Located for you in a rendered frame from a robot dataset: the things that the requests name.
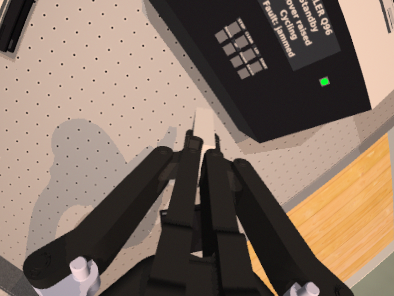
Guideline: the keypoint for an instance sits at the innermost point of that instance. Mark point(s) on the beige lab instrument with lid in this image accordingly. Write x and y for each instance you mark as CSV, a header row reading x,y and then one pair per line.
x,y
279,67

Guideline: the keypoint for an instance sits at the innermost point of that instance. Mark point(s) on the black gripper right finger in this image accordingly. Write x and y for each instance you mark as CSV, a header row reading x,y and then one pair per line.
x,y
230,188

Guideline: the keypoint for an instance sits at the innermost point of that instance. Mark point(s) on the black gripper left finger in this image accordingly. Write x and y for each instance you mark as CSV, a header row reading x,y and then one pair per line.
x,y
71,265

